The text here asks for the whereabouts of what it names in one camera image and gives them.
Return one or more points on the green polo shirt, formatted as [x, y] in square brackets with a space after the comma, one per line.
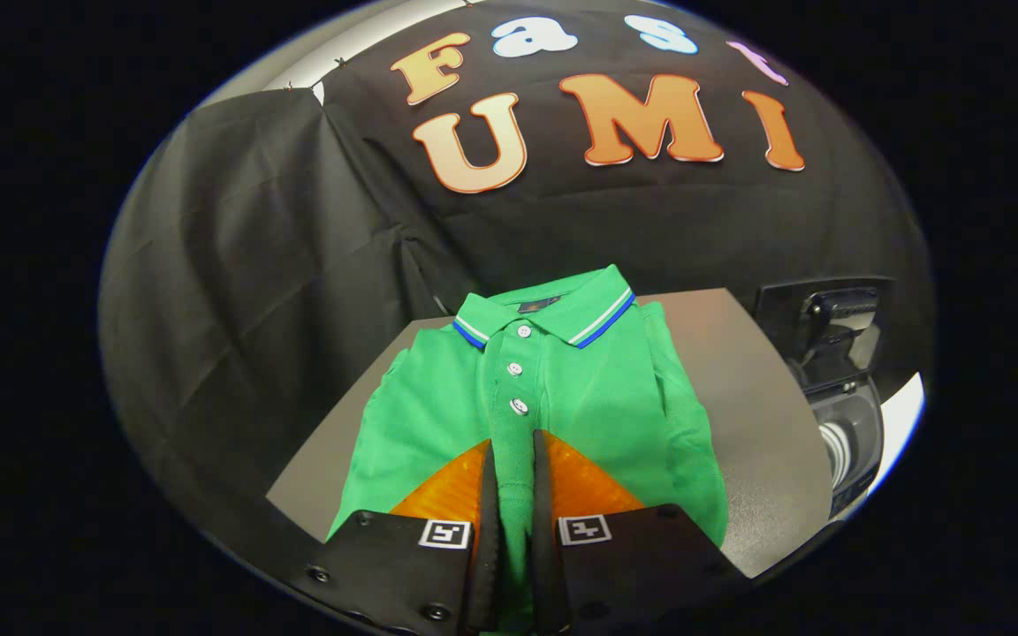
[597, 397]

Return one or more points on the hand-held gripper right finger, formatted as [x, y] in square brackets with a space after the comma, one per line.
[546, 548]

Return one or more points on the dark washing machine lid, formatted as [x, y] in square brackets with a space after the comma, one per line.
[827, 327]

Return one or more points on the grey side table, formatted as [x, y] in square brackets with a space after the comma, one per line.
[748, 424]

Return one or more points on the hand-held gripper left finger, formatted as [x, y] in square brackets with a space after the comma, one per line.
[487, 548]

